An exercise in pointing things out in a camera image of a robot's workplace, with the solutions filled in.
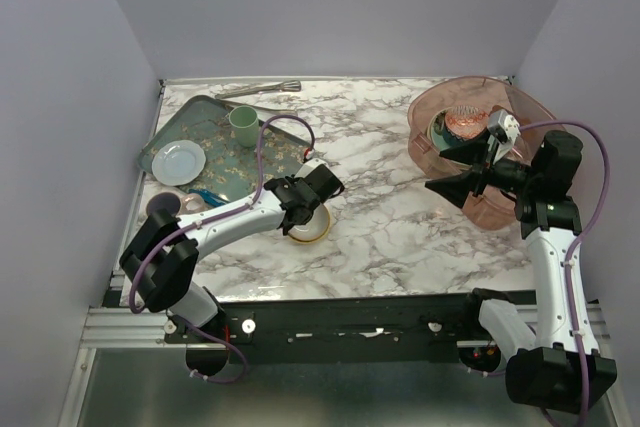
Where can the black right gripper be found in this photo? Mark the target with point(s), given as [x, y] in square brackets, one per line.
[456, 189]

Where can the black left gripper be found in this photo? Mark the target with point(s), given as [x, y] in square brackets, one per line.
[292, 181]

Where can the yellow blue patterned bowl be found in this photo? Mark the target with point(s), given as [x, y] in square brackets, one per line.
[314, 229]

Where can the green and cream plate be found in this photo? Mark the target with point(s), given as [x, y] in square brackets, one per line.
[442, 144]

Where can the red patterned bowl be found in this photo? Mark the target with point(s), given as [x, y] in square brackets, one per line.
[464, 122]

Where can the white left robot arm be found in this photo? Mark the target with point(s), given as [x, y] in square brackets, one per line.
[161, 258]

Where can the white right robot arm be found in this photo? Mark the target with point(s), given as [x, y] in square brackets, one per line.
[556, 365]

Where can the transparent pink plastic bin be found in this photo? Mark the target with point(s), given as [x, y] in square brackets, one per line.
[552, 153]

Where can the floral teal tray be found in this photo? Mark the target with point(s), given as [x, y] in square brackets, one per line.
[230, 170]

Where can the blue plastic knife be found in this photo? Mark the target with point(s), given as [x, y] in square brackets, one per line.
[209, 197]

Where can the green plastic cup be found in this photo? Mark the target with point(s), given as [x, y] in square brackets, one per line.
[245, 125]

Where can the metal serving tongs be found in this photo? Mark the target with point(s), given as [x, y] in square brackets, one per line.
[290, 86]

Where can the light blue saucer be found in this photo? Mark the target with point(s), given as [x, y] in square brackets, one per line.
[178, 163]

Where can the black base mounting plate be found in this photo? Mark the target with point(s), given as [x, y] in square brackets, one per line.
[423, 327]

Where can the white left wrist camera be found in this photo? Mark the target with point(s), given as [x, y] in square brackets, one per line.
[309, 166]

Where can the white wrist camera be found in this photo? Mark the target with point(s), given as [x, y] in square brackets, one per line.
[504, 130]
[309, 166]

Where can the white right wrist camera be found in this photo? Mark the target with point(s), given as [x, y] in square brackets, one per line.
[504, 130]

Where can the aluminium frame rail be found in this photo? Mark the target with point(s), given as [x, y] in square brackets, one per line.
[117, 328]

